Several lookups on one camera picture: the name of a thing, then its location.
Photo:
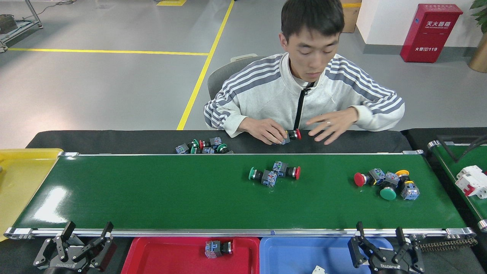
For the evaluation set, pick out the seated person's right hand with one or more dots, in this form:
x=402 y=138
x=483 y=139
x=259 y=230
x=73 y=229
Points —
x=262 y=129

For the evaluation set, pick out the seated person's left forearm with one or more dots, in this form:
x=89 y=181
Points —
x=380 y=114

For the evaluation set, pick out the yellow push button switch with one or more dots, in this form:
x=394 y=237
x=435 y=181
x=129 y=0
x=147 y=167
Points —
x=410 y=191

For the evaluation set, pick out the long green conveyor belt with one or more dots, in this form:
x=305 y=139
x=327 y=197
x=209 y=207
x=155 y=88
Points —
x=190 y=198

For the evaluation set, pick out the metal rack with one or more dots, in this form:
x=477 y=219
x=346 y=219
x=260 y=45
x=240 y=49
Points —
x=28 y=25

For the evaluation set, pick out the red fire extinguisher box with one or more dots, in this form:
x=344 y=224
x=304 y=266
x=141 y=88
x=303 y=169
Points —
x=428 y=38

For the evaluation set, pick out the seated person's left hand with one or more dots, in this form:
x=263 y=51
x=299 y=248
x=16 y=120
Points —
x=335 y=121

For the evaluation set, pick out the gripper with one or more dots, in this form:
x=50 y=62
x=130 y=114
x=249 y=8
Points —
x=68 y=266
x=395 y=266

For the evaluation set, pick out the seated person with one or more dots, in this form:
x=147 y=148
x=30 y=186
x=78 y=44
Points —
x=274 y=95

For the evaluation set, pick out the short green conveyor belt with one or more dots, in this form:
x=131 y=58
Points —
x=443 y=156

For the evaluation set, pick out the red mushroom button switch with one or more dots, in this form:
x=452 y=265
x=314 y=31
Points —
x=376 y=176

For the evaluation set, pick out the cardboard box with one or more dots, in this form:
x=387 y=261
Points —
x=352 y=19

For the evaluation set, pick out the yellow plastic tray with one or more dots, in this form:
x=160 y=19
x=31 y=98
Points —
x=19 y=182

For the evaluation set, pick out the blue plastic tray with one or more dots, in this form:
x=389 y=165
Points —
x=289 y=255

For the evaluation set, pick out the green push button switch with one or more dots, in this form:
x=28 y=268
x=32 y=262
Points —
x=269 y=178
x=208 y=150
x=182 y=148

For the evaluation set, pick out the seated person's right forearm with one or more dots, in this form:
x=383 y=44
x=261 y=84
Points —
x=224 y=121

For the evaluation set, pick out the potted plant in gold pot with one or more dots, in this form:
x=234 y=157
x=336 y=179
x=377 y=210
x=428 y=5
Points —
x=480 y=57

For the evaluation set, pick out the green mushroom button switch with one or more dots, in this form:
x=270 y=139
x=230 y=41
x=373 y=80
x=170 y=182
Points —
x=222 y=147
x=388 y=193

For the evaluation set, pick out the red plastic tray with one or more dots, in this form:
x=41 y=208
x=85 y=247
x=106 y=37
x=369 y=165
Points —
x=171 y=258

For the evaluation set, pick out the red push button switch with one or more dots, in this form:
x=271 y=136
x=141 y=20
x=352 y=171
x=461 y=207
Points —
x=279 y=168
x=293 y=134
x=215 y=141
x=213 y=249

